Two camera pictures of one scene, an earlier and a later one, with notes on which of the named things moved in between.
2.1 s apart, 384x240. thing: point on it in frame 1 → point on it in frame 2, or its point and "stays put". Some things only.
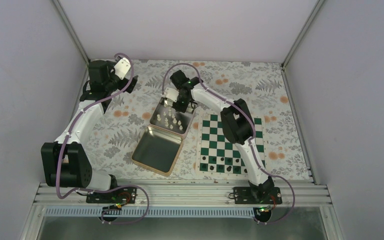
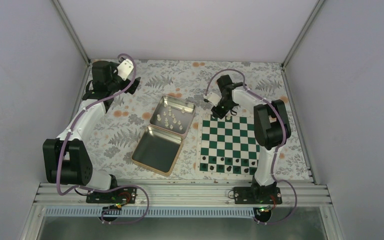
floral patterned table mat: [261, 85] stays put
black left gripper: [132, 84] stays put
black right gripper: [182, 108] → [219, 114]
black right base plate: [245, 195] stays put
